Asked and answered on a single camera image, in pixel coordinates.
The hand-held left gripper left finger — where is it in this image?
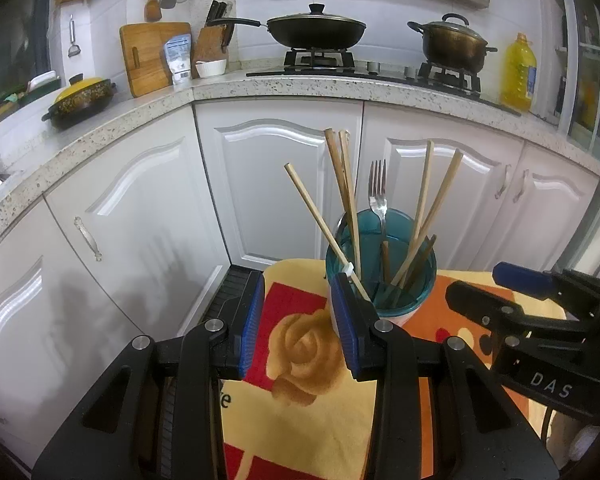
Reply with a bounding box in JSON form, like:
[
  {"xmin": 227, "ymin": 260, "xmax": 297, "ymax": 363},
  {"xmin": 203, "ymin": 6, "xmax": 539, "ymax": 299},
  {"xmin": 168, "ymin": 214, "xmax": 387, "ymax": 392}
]
[{"xmin": 32, "ymin": 270, "xmax": 266, "ymax": 480}]

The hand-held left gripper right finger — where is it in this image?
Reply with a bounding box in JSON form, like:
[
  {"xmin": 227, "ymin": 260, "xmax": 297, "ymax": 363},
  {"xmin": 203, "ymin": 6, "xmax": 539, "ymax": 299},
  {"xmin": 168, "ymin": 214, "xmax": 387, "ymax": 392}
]
[{"xmin": 330, "ymin": 274, "xmax": 561, "ymax": 480}]

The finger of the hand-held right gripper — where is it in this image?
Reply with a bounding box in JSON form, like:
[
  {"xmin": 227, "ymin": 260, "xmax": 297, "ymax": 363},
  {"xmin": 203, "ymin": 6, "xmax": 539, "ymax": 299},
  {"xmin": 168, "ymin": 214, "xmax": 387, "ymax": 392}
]
[
  {"xmin": 492, "ymin": 261, "xmax": 600, "ymax": 311},
  {"xmin": 445, "ymin": 281, "xmax": 531, "ymax": 341}
]

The floral white utensil holder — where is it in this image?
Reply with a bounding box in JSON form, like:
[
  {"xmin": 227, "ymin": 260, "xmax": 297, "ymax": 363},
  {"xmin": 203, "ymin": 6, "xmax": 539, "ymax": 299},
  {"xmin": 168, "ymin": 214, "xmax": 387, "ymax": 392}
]
[{"xmin": 326, "ymin": 209, "xmax": 437, "ymax": 336}]

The dark slender utensil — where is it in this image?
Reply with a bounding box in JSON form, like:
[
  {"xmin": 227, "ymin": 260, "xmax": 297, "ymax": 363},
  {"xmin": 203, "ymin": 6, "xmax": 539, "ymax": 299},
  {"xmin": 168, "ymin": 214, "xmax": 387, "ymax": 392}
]
[{"xmin": 392, "ymin": 234, "xmax": 438, "ymax": 306}]

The metal fork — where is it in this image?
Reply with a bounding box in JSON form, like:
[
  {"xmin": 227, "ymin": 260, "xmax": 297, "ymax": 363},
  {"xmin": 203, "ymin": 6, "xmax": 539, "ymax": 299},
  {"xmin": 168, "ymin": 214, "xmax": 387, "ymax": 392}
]
[{"xmin": 368, "ymin": 159, "xmax": 390, "ymax": 261}]

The bundle of wooden chopsticks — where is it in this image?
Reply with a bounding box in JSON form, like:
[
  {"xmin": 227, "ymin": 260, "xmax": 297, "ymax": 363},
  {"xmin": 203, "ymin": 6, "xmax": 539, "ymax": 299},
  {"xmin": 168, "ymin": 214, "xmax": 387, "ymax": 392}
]
[{"xmin": 324, "ymin": 129, "xmax": 436, "ymax": 281}]

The black ribbed kick plate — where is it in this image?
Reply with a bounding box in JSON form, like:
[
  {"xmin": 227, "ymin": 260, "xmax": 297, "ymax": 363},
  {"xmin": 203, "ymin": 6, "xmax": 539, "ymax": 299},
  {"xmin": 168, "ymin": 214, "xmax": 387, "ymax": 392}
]
[{"xmin": 182, "ymin": 264, "xmax": 267, "ymax": 342}]

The white cabinet door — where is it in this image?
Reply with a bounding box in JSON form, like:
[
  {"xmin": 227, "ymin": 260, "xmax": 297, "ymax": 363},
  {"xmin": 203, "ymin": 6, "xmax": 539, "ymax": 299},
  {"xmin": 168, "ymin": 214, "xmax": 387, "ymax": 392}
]
[
  {"xmin": 0, "ymin": 197, "xmax": 88, "ymax": 466},
  {"xmin": 194, "ymin": 100, "xmax": 365, "ymax": 267},
  {"xmin": 45, "ymin": 107, "xmax": 231, "ymax": 341},
  {"xmin": 517, "ymin": 142, "xmax": 600, "ymax": 278},
  {"xmin": 361, "ymin": 105, "xmax": 526, "ymax": 272}
]

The printed rose blanket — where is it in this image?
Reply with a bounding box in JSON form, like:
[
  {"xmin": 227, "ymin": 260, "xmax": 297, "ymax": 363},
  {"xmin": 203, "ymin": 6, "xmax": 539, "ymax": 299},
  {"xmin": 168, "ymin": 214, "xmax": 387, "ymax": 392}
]
[{"xmin": 220, "ymin": 257, "xmax": 566, "ymax": 480}]

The yellow cooking oil bottle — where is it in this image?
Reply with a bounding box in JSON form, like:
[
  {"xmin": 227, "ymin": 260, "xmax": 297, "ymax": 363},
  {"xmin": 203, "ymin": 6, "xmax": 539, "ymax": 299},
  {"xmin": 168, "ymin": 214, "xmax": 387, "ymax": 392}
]
[{"xmin": 502, "ymin": 33, "xmax": 538, "ymax": 112}]

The glass door shelf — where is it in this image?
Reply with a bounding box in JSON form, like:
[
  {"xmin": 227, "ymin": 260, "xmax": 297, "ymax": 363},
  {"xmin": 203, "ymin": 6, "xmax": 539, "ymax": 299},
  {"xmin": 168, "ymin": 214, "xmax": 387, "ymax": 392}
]
[{"xmin": 552, "ymin": 0, "xmax": 600, "ymax": 163}]

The brass pot with lid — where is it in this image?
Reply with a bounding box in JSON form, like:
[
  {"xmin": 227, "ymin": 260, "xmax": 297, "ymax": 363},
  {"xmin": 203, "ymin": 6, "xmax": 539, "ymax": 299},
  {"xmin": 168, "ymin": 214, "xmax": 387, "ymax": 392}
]
[{"xmin": 407, "ymin": 14, "xmax": 498, "ymax": 73}]

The speckled stone countertop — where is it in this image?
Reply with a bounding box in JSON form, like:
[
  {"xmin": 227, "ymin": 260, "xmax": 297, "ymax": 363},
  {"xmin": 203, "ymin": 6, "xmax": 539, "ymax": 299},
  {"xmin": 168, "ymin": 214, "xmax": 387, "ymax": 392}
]
[{"xmin": 0, "ymin": 71, "xmax": 600, "ymax": 261}]

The black gas stove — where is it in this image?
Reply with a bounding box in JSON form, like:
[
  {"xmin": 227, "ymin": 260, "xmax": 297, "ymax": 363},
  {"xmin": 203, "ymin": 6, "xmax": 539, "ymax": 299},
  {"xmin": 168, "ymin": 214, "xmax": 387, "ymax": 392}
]
[{"xmin": 246, "ymin": 49, "xmax": 522, "ymax": 117}]

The white bowl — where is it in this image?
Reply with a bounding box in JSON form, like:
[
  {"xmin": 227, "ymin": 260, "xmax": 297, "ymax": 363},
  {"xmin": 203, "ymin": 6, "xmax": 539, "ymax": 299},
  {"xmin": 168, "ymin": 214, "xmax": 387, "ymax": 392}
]
[{"xmin": 195, "ymin": 59, "xmax": 228, "ymax": 79}]

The blue and white packet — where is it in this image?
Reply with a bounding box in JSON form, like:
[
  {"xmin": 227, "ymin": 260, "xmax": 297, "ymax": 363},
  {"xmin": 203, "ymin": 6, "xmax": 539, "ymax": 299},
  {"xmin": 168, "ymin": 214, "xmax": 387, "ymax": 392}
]
[{"xmin": 164, "ymin": 35, "xmax": 194, "ymax": 86}]

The wooden knife block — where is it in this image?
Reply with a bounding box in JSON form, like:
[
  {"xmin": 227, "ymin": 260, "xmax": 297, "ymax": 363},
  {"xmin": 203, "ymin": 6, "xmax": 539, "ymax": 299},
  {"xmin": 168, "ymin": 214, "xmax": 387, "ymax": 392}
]
[{"xmin": 192, "ymin": 0, "xmax": 232, "ymax": 67}]

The yellow lidded casserole pot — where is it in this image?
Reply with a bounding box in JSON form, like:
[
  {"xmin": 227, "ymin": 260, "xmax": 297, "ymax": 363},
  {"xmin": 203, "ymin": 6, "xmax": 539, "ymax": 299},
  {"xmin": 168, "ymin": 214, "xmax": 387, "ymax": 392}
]
[{"xmin": 42, "ymin": 76, "xmax": 117, "ymax": 129}]

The wooden cutting board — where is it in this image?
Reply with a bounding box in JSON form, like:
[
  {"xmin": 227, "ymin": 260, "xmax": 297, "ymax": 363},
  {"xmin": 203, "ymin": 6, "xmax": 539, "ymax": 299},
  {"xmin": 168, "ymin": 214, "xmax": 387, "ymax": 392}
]
[{"xmin": 119, "ymin": 22, "xmax": 193, "ymax": 99}]

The black wok with lid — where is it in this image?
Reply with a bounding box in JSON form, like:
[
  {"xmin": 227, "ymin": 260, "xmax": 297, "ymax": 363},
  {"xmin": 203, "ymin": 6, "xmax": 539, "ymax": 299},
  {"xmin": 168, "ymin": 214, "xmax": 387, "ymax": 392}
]
[{"xmin": 210, "ymin": 3, "xmax": 367, "ymax": 50}]

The dark window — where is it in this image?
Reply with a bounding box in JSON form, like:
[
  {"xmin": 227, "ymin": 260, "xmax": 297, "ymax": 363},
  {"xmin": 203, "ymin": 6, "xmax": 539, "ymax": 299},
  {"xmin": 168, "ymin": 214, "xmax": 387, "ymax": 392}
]
[{"xmin": 0, "ymin": 0, "xmax": 56, "ymax": 126}]

